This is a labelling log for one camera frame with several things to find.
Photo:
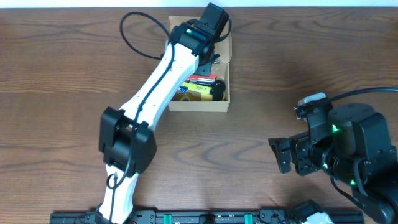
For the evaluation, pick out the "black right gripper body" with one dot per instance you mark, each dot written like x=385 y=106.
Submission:
x=300 y=154

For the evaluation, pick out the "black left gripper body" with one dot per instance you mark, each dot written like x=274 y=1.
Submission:
x=204 y=69

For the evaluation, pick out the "brown cardboard box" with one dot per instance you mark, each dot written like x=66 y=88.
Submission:
x=222 y=72

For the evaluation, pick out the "red black stapler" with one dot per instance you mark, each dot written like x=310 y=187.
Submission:
x=201 y=79

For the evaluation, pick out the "black correction tape dispenser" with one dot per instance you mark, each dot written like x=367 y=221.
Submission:
x=218 y=89

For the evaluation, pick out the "yellow highlighter marker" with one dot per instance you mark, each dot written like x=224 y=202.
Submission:
x=197 y=88

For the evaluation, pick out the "yellow sticky notepad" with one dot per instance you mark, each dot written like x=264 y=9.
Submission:
x=205 y=97

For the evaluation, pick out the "yellow adhesive tape roll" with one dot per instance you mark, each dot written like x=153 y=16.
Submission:
x=186 y=97

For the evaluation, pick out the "blue white staples box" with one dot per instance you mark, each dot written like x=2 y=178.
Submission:
x=183 y=89

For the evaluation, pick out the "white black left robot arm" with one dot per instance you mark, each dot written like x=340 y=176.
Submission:
x=126 y=136

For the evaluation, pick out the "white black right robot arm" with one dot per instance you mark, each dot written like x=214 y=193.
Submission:
x=351 y=144

